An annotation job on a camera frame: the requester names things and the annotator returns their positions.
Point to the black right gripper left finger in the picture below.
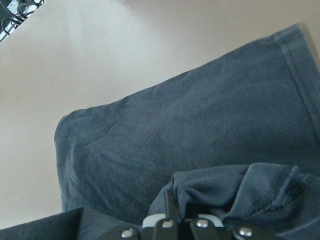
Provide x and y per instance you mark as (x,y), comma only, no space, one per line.
(171,206)

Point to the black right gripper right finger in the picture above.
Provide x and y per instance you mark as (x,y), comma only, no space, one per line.
(191,211)

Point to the black printed t-shirt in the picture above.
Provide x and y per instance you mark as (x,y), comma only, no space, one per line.
(239,137)

